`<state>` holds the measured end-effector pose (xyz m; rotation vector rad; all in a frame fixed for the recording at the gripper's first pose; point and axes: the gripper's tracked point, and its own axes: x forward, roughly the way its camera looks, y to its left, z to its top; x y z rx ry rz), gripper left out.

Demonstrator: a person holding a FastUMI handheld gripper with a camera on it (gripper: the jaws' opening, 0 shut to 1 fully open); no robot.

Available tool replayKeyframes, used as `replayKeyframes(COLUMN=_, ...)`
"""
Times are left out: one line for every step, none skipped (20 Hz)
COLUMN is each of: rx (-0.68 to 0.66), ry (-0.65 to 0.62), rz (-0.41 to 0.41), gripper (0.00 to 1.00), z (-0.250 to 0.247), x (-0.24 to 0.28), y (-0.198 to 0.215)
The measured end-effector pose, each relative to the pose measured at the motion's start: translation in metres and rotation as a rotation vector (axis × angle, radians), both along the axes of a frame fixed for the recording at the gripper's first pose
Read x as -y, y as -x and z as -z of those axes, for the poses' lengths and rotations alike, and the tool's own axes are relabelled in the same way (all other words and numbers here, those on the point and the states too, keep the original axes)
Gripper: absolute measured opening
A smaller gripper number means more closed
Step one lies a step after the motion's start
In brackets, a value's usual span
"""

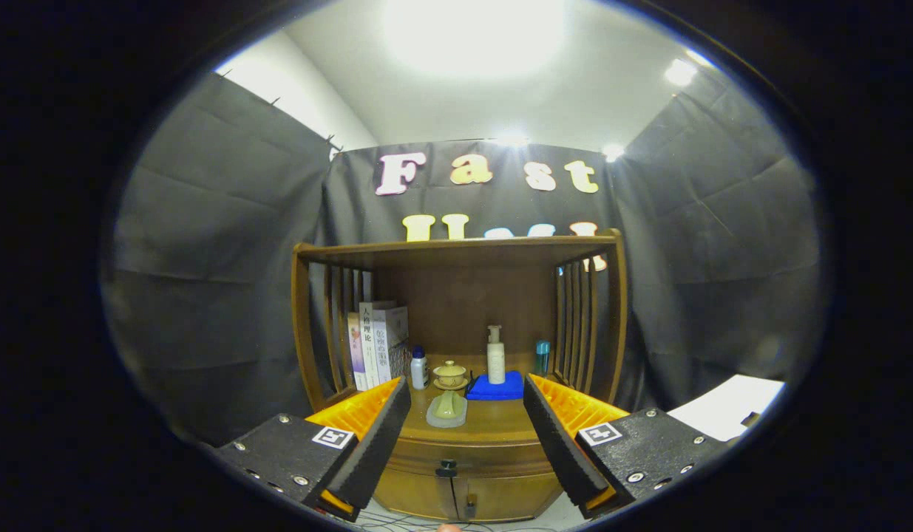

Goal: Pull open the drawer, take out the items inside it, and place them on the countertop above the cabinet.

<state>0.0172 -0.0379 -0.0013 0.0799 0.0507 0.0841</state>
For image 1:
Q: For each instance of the white pump bottle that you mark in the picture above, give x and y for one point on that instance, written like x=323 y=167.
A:
x=496 y=360

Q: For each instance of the clear bottle with teal cap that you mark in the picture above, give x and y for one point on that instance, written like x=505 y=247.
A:
x=542 y=356

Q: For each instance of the purple spine book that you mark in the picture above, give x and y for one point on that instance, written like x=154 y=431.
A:
x=356 y=355

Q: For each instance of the white bottle with blue cap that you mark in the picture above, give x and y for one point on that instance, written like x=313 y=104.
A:
x=419 y=371

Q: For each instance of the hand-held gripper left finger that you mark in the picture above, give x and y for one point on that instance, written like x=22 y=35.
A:
x=378 y=443

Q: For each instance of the green soap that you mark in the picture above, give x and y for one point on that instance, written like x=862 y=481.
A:
x=447 y=410

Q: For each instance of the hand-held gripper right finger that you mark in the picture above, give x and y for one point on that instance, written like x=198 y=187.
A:
x=554 y=443

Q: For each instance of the small ceiling light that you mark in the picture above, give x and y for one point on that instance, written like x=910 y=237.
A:
x=613 y=152
x=680 y=72

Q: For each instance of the white patterned cover book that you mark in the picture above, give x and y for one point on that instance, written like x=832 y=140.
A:
x=393 y=332

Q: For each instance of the yellow lidded teacup with saucer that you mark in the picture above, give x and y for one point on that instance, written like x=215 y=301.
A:
x=450 y=375

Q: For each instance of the blue folded cloth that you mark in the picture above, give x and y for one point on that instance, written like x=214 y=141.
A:
x=497 y=390

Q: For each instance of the wooden drawer with black knob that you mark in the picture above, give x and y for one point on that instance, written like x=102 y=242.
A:
x=500 y=458

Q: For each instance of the wooden countertop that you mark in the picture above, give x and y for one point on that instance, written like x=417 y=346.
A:
x=497 y=423

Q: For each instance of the wooden cabinet door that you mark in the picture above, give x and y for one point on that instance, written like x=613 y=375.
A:
x=415 y=496
x=511 y=496

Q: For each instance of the tall white book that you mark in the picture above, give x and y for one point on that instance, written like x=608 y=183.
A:
x=367 y=340

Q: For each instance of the wooden cabinet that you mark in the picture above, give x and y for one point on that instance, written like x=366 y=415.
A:
x=463 y=303

